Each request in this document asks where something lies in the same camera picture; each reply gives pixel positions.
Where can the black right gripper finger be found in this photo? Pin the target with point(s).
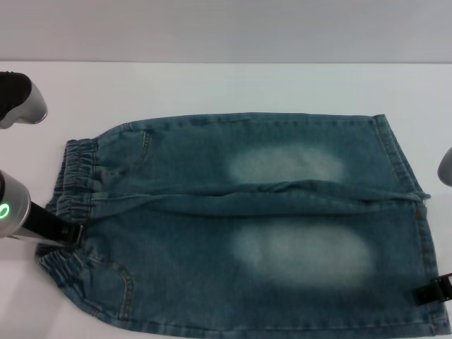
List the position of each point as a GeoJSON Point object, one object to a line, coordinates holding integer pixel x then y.
{"type": "Point", "coordinates": [434, 291]}

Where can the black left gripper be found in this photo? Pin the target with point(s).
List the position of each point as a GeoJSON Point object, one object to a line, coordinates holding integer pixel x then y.
{"type": "Point", "coordinates": [47, 222]}

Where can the blue denim shorts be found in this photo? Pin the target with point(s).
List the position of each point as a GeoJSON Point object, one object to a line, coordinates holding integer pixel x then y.
{"type": "Point", "coordinates": [219, 219]}

